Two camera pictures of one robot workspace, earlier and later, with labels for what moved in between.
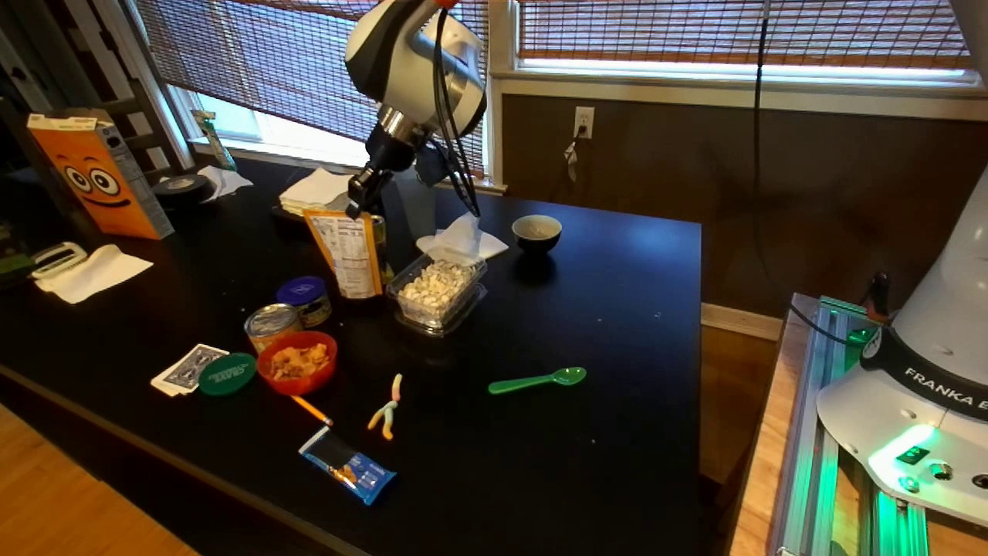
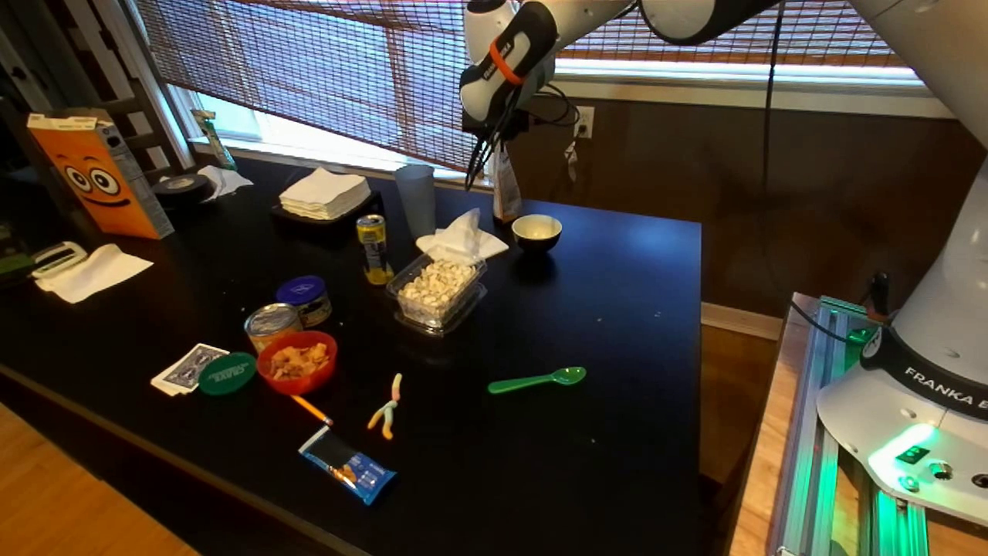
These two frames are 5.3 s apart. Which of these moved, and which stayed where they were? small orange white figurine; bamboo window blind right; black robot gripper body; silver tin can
Moved: black robot gripper body
Stayed: silver tin can; small orange white figurine; bamboo window blind right
